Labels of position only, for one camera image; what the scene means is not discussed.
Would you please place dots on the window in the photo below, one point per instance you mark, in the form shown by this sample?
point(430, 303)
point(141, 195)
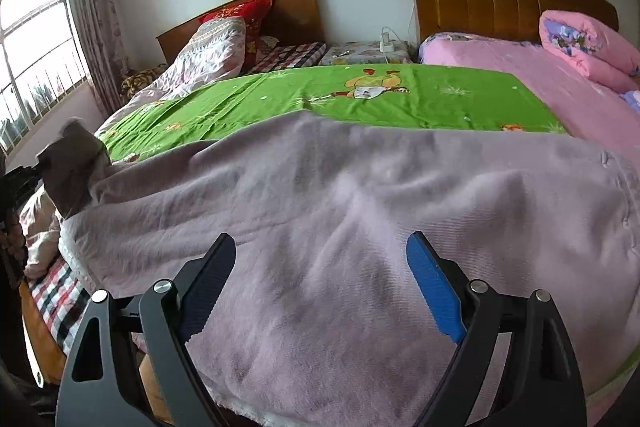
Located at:
point(40, 57)

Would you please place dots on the brown patterned blanket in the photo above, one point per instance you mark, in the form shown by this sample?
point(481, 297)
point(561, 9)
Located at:
point(137, 82)

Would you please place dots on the plain wooden headboard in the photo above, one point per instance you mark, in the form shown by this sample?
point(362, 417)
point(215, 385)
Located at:
point(295, 7)

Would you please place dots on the pink folded quilt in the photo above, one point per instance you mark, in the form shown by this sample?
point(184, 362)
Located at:
point(600, 47)

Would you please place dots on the wooden bed frame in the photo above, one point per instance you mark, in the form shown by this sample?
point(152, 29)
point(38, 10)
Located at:
point(37, 332)

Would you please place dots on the nightstand with floral cloth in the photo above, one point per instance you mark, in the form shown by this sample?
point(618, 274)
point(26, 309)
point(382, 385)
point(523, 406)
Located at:
point(360, 53)

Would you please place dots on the red pillow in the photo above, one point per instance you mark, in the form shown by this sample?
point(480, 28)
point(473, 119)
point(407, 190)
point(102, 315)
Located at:
point(250, 14)

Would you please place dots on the purple floral pillow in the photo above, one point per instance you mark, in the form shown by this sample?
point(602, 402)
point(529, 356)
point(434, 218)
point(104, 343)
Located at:
point(450, 38)

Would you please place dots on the white power strip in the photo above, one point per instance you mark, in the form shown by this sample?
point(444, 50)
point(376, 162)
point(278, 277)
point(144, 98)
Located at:
point(386, 42)

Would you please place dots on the pink bedsheet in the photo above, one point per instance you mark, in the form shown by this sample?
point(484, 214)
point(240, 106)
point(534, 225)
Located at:
point(550, 77)

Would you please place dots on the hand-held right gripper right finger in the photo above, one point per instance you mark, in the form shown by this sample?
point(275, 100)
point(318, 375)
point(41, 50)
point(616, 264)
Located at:
point(435, 287)

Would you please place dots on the dark plaid bedsheet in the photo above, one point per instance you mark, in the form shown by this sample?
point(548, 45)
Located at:
point(290, 54)

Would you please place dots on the pale pink cloth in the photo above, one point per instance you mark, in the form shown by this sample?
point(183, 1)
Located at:
point(42, 237)

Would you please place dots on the pink floral curtain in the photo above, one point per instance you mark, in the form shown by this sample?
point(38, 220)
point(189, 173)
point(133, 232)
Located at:
point(92, 7)

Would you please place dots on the brown cloth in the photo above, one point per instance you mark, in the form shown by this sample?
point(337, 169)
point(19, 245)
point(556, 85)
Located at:
point(70, 167)

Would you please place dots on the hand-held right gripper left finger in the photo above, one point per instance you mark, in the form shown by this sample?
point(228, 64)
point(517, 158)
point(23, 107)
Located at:
point(210, 287)

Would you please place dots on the green cartoon bedsheet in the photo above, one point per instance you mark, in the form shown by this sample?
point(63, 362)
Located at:
point(280, 97)

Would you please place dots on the red plaid bedsheet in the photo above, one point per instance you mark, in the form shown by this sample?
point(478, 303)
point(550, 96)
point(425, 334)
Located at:
point(55, 302)

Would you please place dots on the pink patterned quilt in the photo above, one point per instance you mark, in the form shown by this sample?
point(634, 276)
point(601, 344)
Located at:
point(210, 52)

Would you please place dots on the lilac fleece pants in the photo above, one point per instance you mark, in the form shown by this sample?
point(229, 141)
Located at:
point(325, 207)

